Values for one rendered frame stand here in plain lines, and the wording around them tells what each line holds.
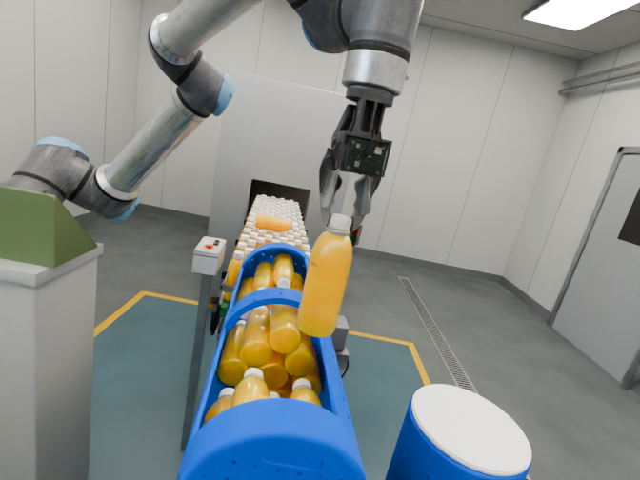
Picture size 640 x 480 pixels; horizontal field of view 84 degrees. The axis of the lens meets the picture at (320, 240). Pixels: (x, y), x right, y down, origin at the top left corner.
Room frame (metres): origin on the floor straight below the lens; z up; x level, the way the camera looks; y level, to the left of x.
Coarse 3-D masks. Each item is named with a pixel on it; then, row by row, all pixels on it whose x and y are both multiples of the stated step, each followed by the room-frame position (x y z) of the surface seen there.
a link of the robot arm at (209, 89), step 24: (192, 72) 1.02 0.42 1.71; (216, 72) 1.06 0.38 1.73; (192, 96) 1.05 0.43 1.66; (216, 96) 1.06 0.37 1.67; (168, 120) 1.09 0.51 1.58; (192, 120) 1.09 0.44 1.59; (144, 144) 1.12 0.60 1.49; (168, 144) 1.12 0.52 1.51; (96, 168) 1.24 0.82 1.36; (120, 168) 1.16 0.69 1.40; (144, 168) 1.16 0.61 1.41; (96, 192) 1.18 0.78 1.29; (120, 192) 1.20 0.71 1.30; (120, 216) 1.24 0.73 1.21
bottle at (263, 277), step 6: (258, 264) 1.22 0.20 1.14; (264, 264) 1.20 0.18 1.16; (270, 264) 1.22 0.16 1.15; (258, 270) 1.15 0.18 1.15; (264, 270) 1.13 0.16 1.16; (270, 270) 1.16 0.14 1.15; (258, 276) 1.09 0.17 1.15; (264, 276) 1.09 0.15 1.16; (270, 276) 1.11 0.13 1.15; (258, 282) 1.06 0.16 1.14; (264, 282) 1.06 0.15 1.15; (270, 282) 1.08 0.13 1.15; (258, 288) 1.04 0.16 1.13
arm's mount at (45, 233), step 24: (0, 192) 0.94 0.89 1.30; (24, 192) 0.95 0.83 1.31; (0, 216) 0.94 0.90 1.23; (24, 216) 0.95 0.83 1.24; (48, 216) 0.95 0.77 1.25; (72, 216) 1.03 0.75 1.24; (0, 240) 0.94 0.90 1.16; (24, 240) 0.95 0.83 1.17; (48, 240) 0.95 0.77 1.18; (72, 240) 1.03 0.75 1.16; (48, 264) 0.95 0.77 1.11
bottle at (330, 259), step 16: (320, 240) 0.58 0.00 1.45; (336, 240) 0.57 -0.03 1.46; (320, 256) 0.56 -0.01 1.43; (336, 256) 0.56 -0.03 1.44; (320, 272) 0.56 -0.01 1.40; (336, 272) 0.56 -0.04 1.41; (304, 288) 0.58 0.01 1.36; (320, 288) 0.56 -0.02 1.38; (336, 288) 0.56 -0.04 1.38; (304, 304) 0.57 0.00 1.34; (320, 304) 0.56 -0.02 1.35; (336, 304) 0.57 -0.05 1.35; (304, 320) 0.56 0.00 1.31; (320, 320) 0.56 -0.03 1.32; (336, 320) 0.58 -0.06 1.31; (320, 336) 0.56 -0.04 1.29
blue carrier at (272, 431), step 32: (256, 256) 1.23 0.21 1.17; (320, 352) 0.88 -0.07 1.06; (224, 384) 0.73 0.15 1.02; (224, 416) 0.43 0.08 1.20; (256, 416) 0.42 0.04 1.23; (288, 416) 0.42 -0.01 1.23; (320, 416) 0.44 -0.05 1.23; (192, 448) 0.41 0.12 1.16; (224, 448) 0.38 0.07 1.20; (256, 448) 0.39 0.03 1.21; (288, 448) 0.39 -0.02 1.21; (320, 448) 0.40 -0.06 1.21; (352, 448) 0.43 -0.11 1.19
